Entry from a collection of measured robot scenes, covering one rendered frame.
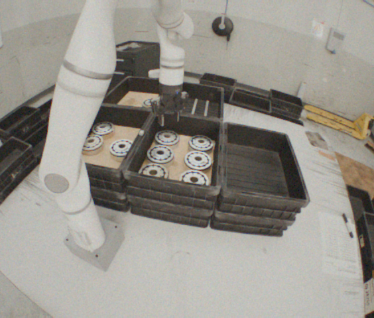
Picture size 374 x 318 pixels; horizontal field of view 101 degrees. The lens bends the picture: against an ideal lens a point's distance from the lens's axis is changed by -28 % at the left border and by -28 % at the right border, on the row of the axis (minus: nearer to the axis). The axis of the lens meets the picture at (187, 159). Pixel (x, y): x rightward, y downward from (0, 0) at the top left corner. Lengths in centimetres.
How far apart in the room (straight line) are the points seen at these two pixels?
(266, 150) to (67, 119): 85
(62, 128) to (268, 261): 74
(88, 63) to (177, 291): 64
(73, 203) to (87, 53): 33
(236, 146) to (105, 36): 77
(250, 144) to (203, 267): 57
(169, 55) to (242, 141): 53
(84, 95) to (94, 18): 12
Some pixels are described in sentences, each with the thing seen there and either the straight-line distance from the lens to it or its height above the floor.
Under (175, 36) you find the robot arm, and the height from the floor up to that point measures 129.
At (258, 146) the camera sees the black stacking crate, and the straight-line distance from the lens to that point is 99.
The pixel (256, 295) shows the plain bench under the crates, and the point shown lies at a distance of 75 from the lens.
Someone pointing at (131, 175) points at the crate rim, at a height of 93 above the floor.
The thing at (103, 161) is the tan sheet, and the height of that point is 83.
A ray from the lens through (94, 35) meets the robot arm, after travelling 34.
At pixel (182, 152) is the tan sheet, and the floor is 83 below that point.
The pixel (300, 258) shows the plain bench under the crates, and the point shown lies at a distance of 88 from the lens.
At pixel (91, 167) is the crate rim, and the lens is 69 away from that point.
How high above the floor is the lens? 138
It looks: 41 degrees down
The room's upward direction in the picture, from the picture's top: 7 degrees clockwise
